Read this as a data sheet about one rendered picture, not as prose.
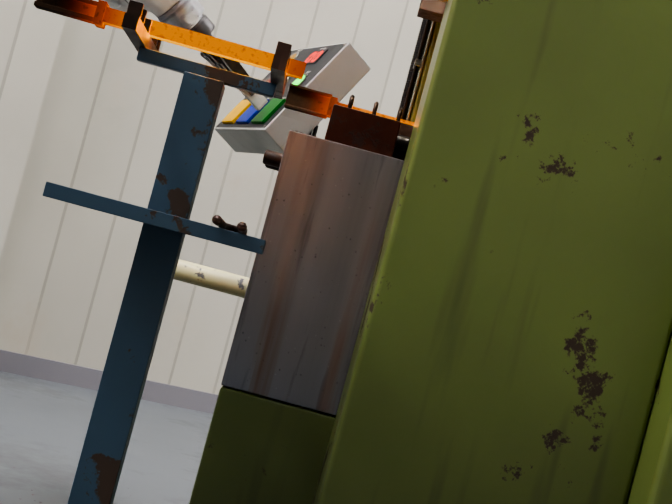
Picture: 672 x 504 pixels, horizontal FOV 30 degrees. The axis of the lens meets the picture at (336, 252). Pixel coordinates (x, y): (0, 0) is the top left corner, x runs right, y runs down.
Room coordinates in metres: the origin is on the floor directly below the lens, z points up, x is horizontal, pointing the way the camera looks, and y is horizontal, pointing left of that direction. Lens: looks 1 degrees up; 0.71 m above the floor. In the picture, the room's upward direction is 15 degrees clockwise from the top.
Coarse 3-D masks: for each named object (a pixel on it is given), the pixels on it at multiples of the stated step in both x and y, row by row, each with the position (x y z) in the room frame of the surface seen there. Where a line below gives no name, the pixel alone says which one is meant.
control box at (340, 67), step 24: (312, 48) 2.93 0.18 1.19; (336, 48) 2.79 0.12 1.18; (312, 72) 2.77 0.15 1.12; (336, 72) 2.75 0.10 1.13; (360, 72) 2.77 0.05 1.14; (264, 96) 2.90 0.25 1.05; (336, 96) 2.76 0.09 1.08; (288, 120) 2.72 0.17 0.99; (312, 120) 2.74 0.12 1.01; (240, 144) 2.94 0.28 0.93; (264, 144) 2.79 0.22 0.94
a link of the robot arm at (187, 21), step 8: (184, 0) 2.62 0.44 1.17; (192, 0) 2.64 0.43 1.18; (176, 8) 2.62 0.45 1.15; (184, 8) 2.62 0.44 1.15; (192, 8) 2.63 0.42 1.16; (200, 8) 2.65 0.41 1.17; (160, 16) 2.64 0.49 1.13; (168, 16) 2.63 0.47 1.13; (176, 16) 2.63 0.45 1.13; (184, 16) 2.63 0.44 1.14; (192, 16) 2.64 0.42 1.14; (200, 16) 2.66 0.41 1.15; (176, 24) 2.64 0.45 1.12; (184, 24) 2.63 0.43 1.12; (192, 24) 2.65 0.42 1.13
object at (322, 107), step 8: (296, 88) 2.32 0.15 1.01; (304, 88) 2.32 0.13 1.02; (288, 96) 2.32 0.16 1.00; (296, 96) 2.32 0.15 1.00; (304, 96) 2.32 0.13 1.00; (312, 96) 2.32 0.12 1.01; (320, 96) 2.32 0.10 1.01; (328, 96) 2.32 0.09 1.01; (288, 104) 2.32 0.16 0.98; (296, 104) 2.32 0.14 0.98; (304, 104) 2.32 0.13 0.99; (312, 104) 2.32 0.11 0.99; (320, 104) 2.32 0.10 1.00; (328, 104) 2.32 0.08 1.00; (344, 104) 2.32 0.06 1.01; (304, 112) 2.33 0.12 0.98; (312, 112) 2.32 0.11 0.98; (320, 112) 2.32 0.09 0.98; (328, 112) 2.31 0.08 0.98; (368, 112) 2.32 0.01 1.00; (400, 120) 2.32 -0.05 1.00
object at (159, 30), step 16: (48, 0) 1.84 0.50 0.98; (64, 0) 1.84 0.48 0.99; (80, 0) 1.83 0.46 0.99; (80, 16) 1.84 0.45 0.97; (96, 16) 1.83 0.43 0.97; (112, 16) 1.84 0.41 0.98; (160, 32) 1.84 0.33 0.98; (176, 32) 1.84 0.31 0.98; (192, 32) 1.85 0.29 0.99; (192, 48) 1.87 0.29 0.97; (208, 48) 1.85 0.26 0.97; (224, 48) 1.85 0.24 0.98; (240, 48) 1.85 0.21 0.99; (256, 64) 1.86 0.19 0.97; (304, 64) 1.86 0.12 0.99
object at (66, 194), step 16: (48, 192) 1.66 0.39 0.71; (64, 192) 1.66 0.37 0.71; (80, 192) 1.66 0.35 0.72; (96, 208) 1.66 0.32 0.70; (112, 208) 1.66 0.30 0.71; (128, 208) 1.66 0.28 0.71; (144, 208) 1.66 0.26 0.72; (160, 224) 1.66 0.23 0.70; (176, 224) 1.67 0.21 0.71; (192, 224) 1.67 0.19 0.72; (224, 240) 1.67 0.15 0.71; (240, 240) 1.67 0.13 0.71; (256, 240) 1.67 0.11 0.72
